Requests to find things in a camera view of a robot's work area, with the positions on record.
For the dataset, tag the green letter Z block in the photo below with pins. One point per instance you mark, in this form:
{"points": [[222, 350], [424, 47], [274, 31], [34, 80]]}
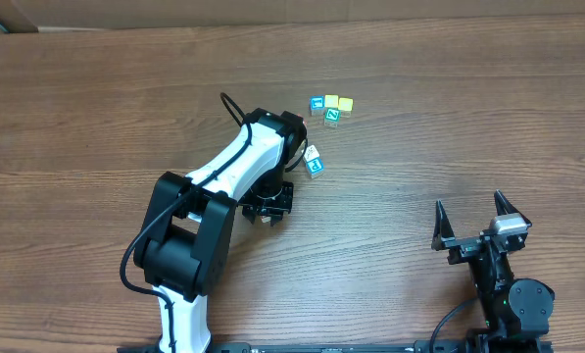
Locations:
{"points": [[332, 117]]}

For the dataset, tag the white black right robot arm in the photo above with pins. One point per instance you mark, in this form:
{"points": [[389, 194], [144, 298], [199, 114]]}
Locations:
{"points": [[516, 310]]}

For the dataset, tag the blue letter P block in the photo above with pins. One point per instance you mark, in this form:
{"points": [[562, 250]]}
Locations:
{"points": [[315, 167]]}

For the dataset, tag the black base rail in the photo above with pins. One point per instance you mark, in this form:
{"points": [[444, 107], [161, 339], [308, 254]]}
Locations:
{"points": [[419, 346]]}

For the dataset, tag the white picture block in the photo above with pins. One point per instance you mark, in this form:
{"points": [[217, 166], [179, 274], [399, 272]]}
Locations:
{"points": [[310, 153]]}

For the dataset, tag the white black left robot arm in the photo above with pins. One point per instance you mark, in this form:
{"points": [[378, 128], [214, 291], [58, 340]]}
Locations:
{"points": [[183, 245]]}

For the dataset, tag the yellow block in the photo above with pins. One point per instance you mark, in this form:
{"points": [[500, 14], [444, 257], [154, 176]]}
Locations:
{"points": [[345, 106], [331, 101]]}

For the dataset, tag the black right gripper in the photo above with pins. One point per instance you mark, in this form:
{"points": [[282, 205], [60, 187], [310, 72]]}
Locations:
{"points": [[442, 237]]}

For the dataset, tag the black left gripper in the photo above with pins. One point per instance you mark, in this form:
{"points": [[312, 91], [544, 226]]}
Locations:
{"points": [[273, 209]]}

